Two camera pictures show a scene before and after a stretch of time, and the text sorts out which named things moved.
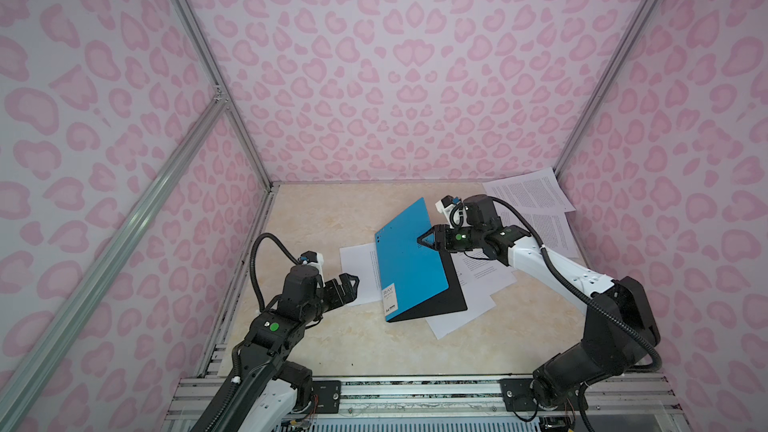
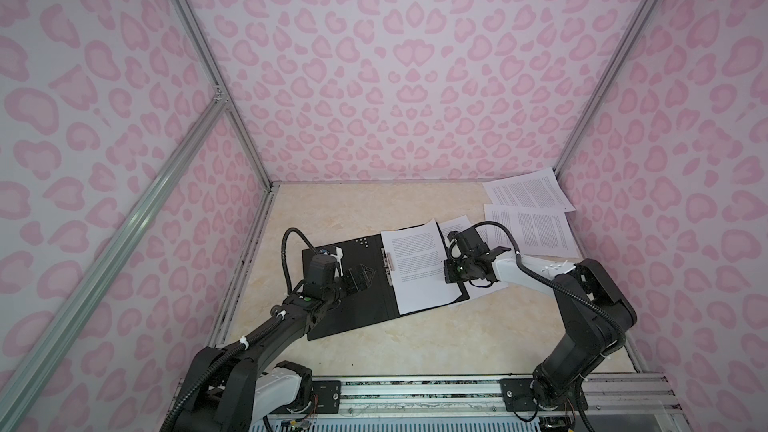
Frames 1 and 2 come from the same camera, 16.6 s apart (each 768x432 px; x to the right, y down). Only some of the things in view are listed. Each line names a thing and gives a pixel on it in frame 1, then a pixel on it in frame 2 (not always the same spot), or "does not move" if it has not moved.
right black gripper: [439, 230] -> [448, 272]
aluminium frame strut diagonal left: [40, 364] does not move
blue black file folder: [414, 279] -> [370, 305]
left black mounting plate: [328, 394] does not move
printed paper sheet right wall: [552, 227] does not move
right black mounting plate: [517, 396] does not move
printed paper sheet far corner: [536, 190] does not move
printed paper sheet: [478, 276] -> [418, 279]
